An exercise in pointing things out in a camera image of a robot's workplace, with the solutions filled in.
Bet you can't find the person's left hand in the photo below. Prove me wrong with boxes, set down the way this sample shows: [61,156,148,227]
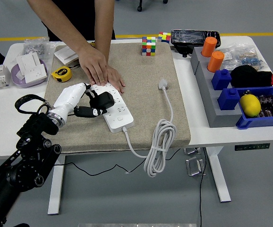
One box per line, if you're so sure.
[89,65,126,94]

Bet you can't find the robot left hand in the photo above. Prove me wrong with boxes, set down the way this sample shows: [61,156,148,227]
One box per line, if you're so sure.
[48,82,109,119]

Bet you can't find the person's right hand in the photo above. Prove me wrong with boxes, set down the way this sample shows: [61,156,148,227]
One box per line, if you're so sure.
[77,46,109,86]

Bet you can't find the black plug adapter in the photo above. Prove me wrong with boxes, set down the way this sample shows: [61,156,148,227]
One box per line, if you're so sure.
[89,92,115,112]

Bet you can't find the white power strip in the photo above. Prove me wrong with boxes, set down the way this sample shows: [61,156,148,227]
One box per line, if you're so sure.
[90,83,135,133]

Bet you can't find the thin black adapter cord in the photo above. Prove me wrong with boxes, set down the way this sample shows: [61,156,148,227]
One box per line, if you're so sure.
[56,148,183,177]

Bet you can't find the yellow tape measure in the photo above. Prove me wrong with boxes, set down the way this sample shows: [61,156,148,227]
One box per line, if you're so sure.
[51,66,73,83]

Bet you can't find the grey-brown mat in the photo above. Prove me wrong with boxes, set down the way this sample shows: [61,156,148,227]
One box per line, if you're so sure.
[43,42,191,154]

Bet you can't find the colourful puzzle cube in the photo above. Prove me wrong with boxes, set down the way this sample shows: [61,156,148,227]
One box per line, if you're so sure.
[141,36,157,57]
[157,32,171,44]

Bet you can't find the person's torso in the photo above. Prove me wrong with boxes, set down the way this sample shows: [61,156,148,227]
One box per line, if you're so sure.
[42,0,116,42]

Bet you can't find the purple bowl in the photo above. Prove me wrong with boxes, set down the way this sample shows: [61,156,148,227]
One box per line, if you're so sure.
[10,59,48,89]

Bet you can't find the plastic bag of screws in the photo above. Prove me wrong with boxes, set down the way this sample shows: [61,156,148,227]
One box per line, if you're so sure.
[23,38,57,60]

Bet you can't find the black office chair base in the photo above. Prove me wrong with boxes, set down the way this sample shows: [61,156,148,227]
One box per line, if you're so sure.
[137,0,169,12]

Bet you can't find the black plastic-wrapped box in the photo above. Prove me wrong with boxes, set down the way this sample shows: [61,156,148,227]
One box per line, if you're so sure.
[171,29,222,58]

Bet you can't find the grey stepped block holder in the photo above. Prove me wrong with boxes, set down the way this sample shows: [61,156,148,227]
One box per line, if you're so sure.
[190,46,243,128]

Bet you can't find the orange cylinder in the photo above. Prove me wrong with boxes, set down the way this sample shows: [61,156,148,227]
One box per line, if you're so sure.
[206,51,225,73]
[201,36,218,58]

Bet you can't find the blue block with knob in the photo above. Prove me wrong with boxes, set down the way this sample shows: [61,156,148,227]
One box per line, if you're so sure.
[211,69,232,91]
[217,87,241,111]

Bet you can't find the clear bags of components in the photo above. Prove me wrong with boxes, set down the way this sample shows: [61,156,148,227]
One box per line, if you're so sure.
[219,44,266,71]

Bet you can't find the black pouch with red end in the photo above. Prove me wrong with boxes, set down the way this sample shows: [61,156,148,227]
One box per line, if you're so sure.
[230,65,273,88]

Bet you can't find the yellow lemon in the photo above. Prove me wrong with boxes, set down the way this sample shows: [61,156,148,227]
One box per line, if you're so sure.
[239,94,262,118]

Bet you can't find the blue plastic bin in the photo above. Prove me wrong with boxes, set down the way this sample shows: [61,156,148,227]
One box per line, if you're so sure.
[235,86,273,130]

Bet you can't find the black table control panel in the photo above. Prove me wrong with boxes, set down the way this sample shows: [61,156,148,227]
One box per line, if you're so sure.
[234,143,271,151]

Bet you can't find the dark capacitors pile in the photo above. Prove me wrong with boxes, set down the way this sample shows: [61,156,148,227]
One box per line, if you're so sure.
[256,94,273,118]

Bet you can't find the white wall switch panel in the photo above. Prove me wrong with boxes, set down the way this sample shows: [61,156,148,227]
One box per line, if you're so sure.
[54,45,80,66]

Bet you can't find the white wall socket plate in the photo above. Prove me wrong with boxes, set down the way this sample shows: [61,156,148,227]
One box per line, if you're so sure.
[23,65,45,83]

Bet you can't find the white power strip cord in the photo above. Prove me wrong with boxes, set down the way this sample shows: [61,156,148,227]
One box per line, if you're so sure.
[122,79,178,177]

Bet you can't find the white blank switch plate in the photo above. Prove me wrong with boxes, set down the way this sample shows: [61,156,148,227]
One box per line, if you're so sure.
[17,52,42,71]

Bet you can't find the silver metal bracket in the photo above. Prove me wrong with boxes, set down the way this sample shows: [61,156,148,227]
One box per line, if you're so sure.
[185,156,207,177]
[183,147,202,156]

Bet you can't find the black floor cable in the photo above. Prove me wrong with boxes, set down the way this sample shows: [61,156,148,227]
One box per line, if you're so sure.
[199,148,208,227]

